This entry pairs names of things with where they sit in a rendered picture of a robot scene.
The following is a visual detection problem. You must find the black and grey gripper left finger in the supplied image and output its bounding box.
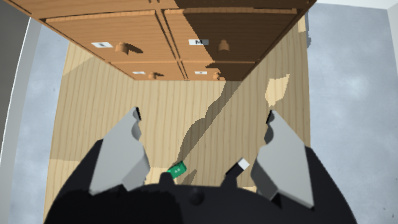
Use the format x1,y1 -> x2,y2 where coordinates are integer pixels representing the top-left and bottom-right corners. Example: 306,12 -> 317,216
44,107 -> 150,224

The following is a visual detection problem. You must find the brown wooden chest of drawers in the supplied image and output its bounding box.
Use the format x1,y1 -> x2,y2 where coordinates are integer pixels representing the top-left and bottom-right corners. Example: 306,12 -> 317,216
3,0 -> 317,81

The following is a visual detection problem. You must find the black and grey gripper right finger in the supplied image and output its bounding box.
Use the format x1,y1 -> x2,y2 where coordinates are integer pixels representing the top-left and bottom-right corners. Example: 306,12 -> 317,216
250,110 -> 358,224

